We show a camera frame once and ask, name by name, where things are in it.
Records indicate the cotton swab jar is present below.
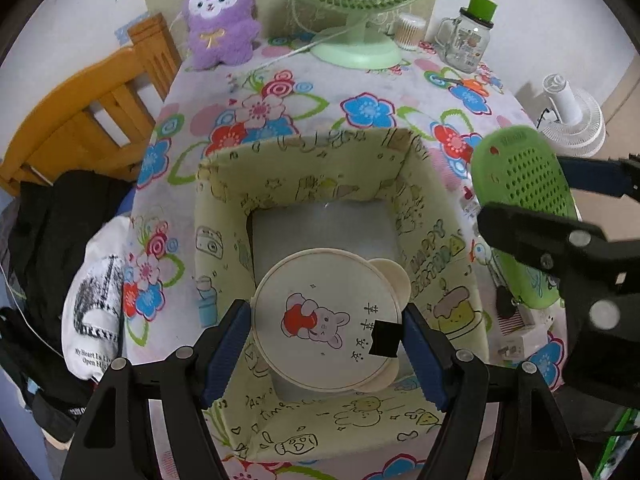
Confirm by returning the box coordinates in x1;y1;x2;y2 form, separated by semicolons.
395;14;429;52

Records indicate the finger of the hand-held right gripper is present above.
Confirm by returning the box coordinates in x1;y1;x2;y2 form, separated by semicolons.
556;155;640;202
476;202;628;288

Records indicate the purple plush toy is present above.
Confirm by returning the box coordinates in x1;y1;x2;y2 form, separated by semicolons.
184;0;262;71

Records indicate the black clothing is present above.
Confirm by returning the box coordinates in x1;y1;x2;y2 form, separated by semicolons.
7;170;137;358

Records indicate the yellow fabric storage box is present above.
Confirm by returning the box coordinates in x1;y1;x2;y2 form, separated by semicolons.
194;127;493;463

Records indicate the white power adapter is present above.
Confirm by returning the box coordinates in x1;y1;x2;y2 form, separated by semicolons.
500;330;539;364

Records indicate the black backpack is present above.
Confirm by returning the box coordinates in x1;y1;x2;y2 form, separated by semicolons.
0;307;103;453

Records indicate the blue patterned paper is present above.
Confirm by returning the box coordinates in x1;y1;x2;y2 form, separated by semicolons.
115;11;152;47

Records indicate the white fan cable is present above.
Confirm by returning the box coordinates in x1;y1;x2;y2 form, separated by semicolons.
245;22;363;73

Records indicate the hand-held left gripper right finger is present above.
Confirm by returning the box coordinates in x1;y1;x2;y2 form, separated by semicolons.
401;304;582;480

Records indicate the green plastic box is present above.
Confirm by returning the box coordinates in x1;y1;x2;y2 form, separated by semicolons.
470;126;582;310

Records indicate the white floor fan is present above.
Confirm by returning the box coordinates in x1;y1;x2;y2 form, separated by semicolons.
536;74;607;159

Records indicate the white printed tote bag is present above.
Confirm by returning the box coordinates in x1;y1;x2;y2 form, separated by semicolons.
61;215;134;382

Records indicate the wooden chair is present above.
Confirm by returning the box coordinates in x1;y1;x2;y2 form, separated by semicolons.
0;13;183;197

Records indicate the red striped small box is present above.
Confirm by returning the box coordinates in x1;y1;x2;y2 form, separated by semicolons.
500;314;536;336

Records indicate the small black object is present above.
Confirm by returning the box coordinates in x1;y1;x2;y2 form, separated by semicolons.
495;285;519;319

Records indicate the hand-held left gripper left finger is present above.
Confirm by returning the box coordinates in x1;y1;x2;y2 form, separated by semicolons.
60;299;252;480

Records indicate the glass mug with green lid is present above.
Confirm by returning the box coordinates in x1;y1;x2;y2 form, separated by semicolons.
435;0;499;74

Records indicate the green striped object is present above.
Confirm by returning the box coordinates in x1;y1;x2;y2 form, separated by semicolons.
594;406;640;480

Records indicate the cream bear print round plate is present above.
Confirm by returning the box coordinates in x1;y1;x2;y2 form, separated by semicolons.
252;248;411;394

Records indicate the floral tablecloth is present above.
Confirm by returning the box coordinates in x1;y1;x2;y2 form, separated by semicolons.
120;35;583;480

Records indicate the green desk fan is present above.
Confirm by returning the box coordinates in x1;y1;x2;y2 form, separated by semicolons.
262;0;447;71

